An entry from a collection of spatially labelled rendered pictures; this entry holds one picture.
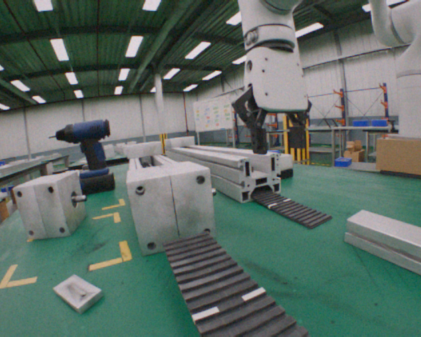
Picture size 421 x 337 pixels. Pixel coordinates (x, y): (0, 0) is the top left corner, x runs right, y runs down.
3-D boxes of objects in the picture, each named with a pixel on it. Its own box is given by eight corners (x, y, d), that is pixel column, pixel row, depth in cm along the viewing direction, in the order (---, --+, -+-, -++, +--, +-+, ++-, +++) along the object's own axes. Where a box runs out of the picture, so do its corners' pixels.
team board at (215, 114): (194, 161, 668) (188, 102, 633) (204, 158, 705) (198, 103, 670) (232, 162, 570) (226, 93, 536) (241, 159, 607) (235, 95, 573)
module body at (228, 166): (281, 192, 41) (279, 152, 40) (240, 203, 38) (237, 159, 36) (183, 159, 115) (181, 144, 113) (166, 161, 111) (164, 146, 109)
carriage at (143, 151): (164, 162, 63) (161, 141, 62) (129, 168, 59) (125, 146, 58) (157, 158, 78) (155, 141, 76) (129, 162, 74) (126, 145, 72)
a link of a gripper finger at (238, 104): (230, 82, 27) (238, 120, 28) (271, 78, 29) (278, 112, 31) (226, 84, 28) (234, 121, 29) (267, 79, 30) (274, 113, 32)
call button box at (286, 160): (293, 176, 53) (293, 154, 52) (266, 183, 49) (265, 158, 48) (274, 172, 60) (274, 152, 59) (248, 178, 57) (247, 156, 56)
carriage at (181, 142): (195, 150, 93) (194, 136, 91) (172, 154, 89) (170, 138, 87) (186, 149, 107) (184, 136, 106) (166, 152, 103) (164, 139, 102)
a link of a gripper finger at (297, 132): (300, 109, 31) (303, 149, 32) (312, 109, 32) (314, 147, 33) (287, 111, 34) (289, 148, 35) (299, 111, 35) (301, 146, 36)
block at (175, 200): (232, 233, 27) (227, 165, 25) (142, 257, 23) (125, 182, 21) (208, 212, 35) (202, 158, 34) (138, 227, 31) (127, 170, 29)
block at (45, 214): (83, 235, 29) (69, 179, 27) (28, 240, 26) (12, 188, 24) (97, 213, 38) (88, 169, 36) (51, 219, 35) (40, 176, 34)
